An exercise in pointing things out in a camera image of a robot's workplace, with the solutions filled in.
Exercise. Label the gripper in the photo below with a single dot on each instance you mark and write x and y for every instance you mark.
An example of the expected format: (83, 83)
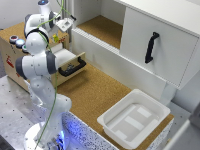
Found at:
(64, 24)

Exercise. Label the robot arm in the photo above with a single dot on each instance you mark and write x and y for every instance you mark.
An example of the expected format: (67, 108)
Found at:
(37, 66)

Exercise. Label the yellow block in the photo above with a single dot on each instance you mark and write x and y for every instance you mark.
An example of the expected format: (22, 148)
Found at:
(55, 38)

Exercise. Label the wooden drawer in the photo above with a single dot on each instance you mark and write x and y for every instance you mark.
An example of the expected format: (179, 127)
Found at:
(68, 63)

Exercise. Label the wooden drawer box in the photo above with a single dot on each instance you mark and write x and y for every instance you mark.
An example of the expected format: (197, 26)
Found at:
(10, 55)

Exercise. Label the green button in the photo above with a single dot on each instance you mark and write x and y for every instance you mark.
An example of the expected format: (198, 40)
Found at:
(24, 48)

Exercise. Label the white cabinet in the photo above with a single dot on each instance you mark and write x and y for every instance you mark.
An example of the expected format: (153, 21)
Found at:
(100, 56)

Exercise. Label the blue button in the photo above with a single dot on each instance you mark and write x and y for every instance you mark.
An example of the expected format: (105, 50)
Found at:
(20, 42)

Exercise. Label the red button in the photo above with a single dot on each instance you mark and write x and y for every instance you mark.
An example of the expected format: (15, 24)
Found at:
(13, 38)

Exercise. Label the white sliding door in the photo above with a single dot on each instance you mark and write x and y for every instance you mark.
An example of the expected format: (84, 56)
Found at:
(173, 50)

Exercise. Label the white plastic box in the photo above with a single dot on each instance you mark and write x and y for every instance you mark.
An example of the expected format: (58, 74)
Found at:
(133, 120)

